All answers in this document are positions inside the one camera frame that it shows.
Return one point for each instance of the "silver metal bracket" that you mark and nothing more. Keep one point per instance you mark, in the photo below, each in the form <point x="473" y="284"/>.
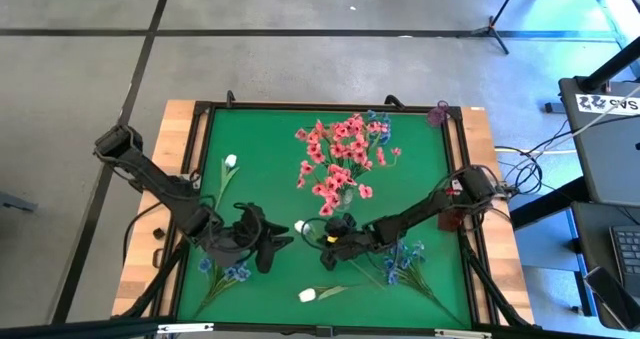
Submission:
<point x="185" y="328"/>
<point x="462" y="334"/>

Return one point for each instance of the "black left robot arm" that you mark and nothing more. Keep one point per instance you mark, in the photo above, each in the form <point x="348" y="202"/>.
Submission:
<point x="150" y="176"/>

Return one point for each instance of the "white printed label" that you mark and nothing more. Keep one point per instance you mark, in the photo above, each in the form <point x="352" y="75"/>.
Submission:
<point x="607" y="104"/>

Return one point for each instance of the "black laptop keyboard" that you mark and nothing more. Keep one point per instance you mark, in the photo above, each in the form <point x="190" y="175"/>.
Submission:
<point x="627" y="251"/>

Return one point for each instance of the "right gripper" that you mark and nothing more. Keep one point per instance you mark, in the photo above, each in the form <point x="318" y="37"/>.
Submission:
<point x="350" y="241"/>

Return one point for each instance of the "black stand pole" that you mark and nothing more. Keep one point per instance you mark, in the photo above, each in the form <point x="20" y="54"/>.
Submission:
<point x="610" y="66"/>

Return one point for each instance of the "black desk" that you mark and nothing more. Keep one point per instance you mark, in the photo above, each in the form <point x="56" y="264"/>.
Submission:
<point x="595" y="234"/>

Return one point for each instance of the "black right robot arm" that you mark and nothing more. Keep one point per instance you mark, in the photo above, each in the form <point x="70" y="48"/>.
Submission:
<point x="425" y="211"/>

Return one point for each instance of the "black smartphone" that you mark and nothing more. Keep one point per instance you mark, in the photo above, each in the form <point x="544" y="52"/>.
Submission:
<point x="607" y="294"/>

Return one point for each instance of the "purple glass vase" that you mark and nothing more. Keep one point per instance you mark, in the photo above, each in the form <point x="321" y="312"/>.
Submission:
<point x="438" y="115"/>

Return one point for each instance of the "black tripod stand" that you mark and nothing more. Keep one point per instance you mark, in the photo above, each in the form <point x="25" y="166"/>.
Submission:
<point x="492" y="29"/>

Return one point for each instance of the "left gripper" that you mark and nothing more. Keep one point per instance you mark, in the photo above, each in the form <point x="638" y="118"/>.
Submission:
<point x="247" y="229"/>

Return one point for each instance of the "blue artificial flower bunch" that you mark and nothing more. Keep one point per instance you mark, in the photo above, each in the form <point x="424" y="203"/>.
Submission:
<point x="392" y="278"/>
<point x="386" y="136"/>
<point x="240" y="274"/>

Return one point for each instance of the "green table mat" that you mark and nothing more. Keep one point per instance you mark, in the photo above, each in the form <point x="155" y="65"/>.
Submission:
<point x="280" y="144"/>

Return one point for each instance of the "grey metal foot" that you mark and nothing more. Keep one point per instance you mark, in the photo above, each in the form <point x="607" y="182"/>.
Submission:
<point x="15" y="203"/>

